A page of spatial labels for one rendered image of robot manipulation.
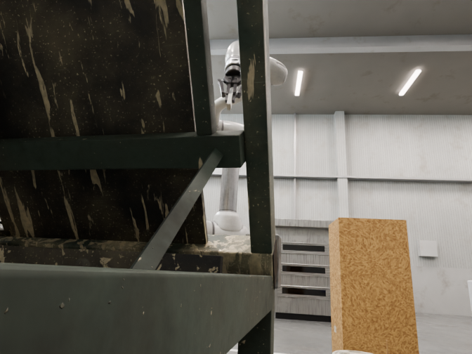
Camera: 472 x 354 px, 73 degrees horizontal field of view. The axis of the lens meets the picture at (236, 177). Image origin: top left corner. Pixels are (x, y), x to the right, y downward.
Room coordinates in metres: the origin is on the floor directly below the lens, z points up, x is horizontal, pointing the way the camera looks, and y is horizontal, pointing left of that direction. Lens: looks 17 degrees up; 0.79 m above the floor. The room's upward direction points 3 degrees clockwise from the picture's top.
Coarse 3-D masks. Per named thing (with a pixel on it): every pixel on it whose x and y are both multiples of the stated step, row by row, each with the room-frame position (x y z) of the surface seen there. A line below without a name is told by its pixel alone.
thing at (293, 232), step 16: (288, 224) 6.45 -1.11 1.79; (304, 224) 6.41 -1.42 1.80; (320, 224) 6.37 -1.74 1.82; (288, 240) 6.66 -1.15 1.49; (304, 240) 6.63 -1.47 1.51; (320, 240) 6.59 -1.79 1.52; (288, 256) 6.66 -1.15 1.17; (304, 256) 6.63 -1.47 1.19; (320, 256) 6.59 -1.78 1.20; (288, 272) 6.64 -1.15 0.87; (304, 272) 6.59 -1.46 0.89; (320, 272) 6.56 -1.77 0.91; (288, 288) 6.63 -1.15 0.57; (304, 288) 6.60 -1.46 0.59; (320, 288) 6.52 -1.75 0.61; (288, 304) 6.66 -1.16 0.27; (304, 304) 6.63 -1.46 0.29; (320, 304) 6.59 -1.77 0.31; (320, 320) 6.63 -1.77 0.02
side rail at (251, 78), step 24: (240, 0) 0.57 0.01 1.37; (264, 0) 0.59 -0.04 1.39; (240, 24) 0.60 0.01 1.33; (264, 24) 0.60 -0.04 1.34; (240, 48) 0.63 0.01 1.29; (264, 48) 0.62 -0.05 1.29; (240, 72) 0.66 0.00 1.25; (264, 72) 0.65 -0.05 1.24; (264, 96) 0.68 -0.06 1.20; (264, 120) 0.71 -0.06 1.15; (264, 144) 0.74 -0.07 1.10; (264, 168) 0.77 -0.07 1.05; (264, 192) 0.81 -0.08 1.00; (264, 216) 0.85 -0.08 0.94; (264, 240) 0.88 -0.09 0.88
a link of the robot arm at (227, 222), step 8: (224, 128) 1.71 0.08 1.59; (232, 128) 1.72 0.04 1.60; (240, 128) 1.74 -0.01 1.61; (224, 168) 1.76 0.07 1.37; (232, 168) 1.75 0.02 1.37; (224, 176) 1.76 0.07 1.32; (232, 176) 1.75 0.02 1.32; (224, 184) 1.76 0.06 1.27; (232, 184) 1.75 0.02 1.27; (224, 192) 1.76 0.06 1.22; (232, 192) 1.76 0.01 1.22; (224, 200) 1.76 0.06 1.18; (232, 200) 1.76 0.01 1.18; (224, 208) 1.76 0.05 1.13; (232, 208) 1.76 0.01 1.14; (216, 216) 1.76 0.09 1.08; (224, 216) 1.73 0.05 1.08; (232, 216) 1.73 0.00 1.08; (216, 224) 1.73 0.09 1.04; (224, 224) 1.72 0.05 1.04; (232, 224) 1.73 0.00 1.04; (240, 224) 1.76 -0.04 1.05; (216, 232) 1.71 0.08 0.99; (224, 232) 1.72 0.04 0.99; (232, 232) 1.73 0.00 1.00; (240, 232) 1.75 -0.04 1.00; (248, 232) 1.80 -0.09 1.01
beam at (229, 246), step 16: (0, 240) 1.11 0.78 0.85; (16, 240) 1.10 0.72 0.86; (32, 240) 1.09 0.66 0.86; (48, 240) 1.08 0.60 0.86; (64, 240) 1.07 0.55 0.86; (80, 240) 1.06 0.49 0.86; (96, 240) 1.06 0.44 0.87; (208, 240) 1.00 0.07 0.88; (224, 240) 0.99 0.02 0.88; (240, 240) 0.98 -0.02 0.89; (224, 256) 0.94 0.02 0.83; (240, 256) 0.93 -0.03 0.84; (256, 256) 0.92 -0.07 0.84; (272, 256) 0.91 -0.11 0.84; (224, 272) 0.97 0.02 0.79; (240, 272) 0.96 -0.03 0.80; (256, 272) 0.94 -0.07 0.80; (272, 272) 0.93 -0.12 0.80
